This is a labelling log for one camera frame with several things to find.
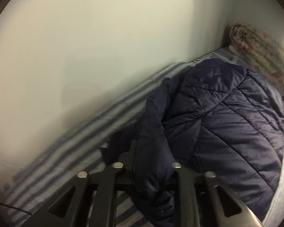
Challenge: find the navy puffer jacket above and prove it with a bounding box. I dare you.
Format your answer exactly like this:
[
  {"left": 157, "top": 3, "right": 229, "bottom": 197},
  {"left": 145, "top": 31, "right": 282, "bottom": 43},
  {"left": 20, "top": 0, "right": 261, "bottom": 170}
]
[{"left": 102, "top": 58, "right": 284, "bottom": 227}]

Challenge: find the grey striped bed sheet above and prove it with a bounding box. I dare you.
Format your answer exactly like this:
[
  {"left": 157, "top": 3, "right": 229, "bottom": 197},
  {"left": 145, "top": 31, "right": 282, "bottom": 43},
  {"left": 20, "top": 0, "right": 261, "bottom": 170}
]
[{"left": 2, "top": 60, "right": 284, "bottom": 227}]

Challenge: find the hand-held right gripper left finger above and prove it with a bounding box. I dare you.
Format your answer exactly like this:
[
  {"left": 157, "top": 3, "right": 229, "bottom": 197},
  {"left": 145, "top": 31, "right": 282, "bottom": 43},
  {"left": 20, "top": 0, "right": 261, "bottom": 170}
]
[{"left": 21, "top": 139, "right": 138, "bottom": 227}]

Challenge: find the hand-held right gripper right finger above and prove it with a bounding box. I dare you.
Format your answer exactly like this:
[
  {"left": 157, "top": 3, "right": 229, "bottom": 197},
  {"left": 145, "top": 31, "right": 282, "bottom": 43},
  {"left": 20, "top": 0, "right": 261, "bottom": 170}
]
[{"left": 172, "top": 162, "right": 264, "bottom": 227}]

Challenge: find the rolled floral quilt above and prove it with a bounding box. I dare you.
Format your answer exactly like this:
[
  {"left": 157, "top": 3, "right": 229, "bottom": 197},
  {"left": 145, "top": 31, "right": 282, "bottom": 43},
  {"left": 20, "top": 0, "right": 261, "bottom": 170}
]
[{"left": 228, "top": 23, "right": 284, "bottom": 93}]

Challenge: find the blue checked bed sheet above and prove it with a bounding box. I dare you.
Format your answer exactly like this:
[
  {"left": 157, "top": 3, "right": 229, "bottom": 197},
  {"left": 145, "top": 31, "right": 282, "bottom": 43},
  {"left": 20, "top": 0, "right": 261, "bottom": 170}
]
[{"left": 192, "top": 46, "right": 244, "bottom": 64}]

